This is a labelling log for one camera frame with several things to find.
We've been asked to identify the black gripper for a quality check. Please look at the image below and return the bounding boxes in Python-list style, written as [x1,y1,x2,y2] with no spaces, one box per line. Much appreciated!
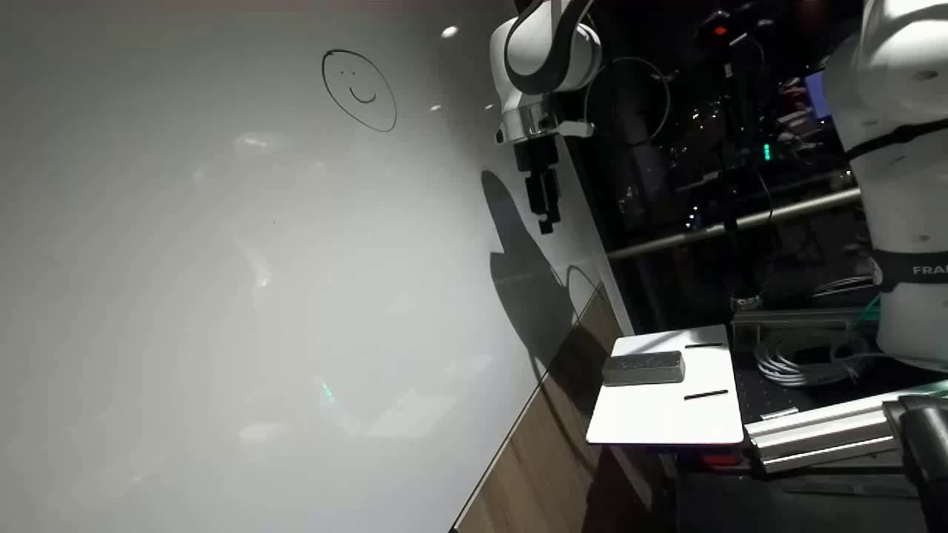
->
[516,137,560,234]

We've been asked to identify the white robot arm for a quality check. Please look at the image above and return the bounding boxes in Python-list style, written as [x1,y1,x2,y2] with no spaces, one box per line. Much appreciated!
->
[488,0,948,371]

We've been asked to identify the large white board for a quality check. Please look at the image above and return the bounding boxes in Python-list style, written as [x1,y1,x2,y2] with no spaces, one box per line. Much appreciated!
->
[0,0,621,533]

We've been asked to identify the white square tray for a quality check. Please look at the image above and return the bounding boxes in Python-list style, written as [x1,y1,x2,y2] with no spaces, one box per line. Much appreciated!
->
[585,326,744,448]

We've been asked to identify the black marker pen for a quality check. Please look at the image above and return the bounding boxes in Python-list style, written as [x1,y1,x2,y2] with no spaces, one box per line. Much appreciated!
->
[685,388,731,400]

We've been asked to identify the aluminium extrusion bars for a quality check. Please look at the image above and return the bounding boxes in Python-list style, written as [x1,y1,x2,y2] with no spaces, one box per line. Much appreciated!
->
[744,390,945,473]

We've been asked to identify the dark cylinder foreground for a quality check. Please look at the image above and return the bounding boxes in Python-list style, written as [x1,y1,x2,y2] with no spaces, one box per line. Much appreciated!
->
[886,397,948,533]

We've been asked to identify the coiled white cable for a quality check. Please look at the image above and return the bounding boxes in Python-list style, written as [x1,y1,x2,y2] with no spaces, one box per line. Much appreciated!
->
[753,336,877,390]

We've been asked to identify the silver metal rail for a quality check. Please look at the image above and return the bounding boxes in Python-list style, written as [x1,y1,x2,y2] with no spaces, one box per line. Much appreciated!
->
[603,187,864,262]

